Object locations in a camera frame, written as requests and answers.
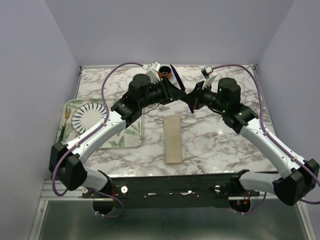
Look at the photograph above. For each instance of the brown coffee cup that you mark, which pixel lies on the brown coffee cup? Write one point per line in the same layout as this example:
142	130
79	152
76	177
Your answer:
165	71

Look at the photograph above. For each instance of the aluminium frame rail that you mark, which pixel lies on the aluminium frame rail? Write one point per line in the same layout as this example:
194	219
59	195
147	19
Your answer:
47	194

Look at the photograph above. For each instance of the purple knife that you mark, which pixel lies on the purple knife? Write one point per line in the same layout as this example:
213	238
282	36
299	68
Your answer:
180	83

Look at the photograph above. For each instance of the white saucer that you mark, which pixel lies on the white saucer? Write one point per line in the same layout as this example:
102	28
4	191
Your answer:
175	80

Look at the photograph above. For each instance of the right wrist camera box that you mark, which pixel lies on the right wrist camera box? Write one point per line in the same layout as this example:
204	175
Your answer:
209	74

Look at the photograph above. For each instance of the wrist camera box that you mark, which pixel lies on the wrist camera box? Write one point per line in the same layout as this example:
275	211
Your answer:
209	74
152	70

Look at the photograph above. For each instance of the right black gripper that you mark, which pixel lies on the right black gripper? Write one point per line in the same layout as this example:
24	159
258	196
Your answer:
197	93

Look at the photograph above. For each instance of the beige cloth napkin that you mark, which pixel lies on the beige cloth napkin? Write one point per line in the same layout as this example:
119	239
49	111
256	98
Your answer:
172	140

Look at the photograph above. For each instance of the white tray with leaf print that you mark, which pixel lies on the white tray with leaf print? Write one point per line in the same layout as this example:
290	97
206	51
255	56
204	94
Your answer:
130	137

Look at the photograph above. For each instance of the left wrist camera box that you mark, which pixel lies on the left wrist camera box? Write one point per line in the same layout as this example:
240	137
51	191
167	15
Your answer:
152	70

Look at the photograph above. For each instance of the gold fork with green handle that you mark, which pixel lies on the gold fork with green handle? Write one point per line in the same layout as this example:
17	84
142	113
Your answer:
67	116

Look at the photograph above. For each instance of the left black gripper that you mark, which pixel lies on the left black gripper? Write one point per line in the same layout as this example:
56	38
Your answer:
173	92

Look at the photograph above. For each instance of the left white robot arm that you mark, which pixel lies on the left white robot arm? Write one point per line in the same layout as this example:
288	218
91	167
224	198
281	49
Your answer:
67	160

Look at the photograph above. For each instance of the white plate with blue stripes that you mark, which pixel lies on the white plate with blue stripes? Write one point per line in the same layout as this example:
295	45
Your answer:
87	115

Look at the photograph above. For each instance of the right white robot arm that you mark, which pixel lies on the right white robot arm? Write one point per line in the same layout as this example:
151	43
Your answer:
295	176

